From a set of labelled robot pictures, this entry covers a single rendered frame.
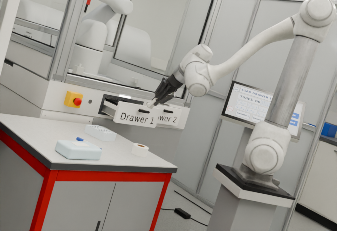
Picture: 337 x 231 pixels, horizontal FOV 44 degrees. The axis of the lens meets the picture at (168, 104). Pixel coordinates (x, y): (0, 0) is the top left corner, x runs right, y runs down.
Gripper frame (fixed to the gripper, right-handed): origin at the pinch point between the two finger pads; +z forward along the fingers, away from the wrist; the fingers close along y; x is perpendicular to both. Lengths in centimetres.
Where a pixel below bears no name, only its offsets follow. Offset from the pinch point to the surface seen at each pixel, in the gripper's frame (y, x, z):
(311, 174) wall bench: 2, -299, 63
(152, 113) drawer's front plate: 2.6, -8.8, 10.3
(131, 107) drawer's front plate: 3.4, 6.6, 9.2
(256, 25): 112, -175, -17
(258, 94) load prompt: 14, -94, -13
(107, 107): 9.8, 12.9, 19.1
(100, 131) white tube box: -13.3, 31.4, 11.2
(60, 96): 13.8, 39.2, 20.7
